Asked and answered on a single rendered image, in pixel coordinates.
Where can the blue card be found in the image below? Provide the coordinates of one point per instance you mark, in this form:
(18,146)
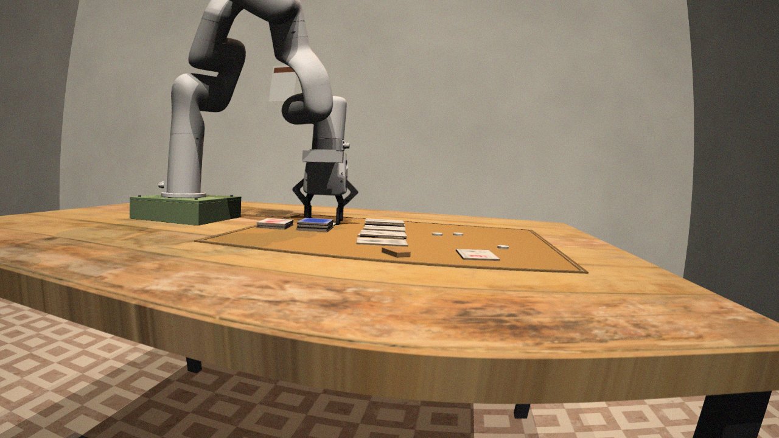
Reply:
(315,221)

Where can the brown square mat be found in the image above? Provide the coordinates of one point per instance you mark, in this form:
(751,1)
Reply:
(525,249)

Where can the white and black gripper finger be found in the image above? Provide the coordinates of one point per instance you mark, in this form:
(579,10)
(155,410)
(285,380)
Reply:
(304,199)
(342,202)

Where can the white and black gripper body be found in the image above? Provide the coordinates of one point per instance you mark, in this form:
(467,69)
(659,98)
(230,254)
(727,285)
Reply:
(326,178)

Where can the tan flat mat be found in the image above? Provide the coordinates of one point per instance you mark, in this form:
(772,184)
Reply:
(580,269)

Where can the white rules card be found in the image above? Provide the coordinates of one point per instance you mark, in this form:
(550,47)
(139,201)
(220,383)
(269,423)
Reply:
(475,254)

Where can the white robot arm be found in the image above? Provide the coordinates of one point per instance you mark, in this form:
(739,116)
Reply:
(211,50)

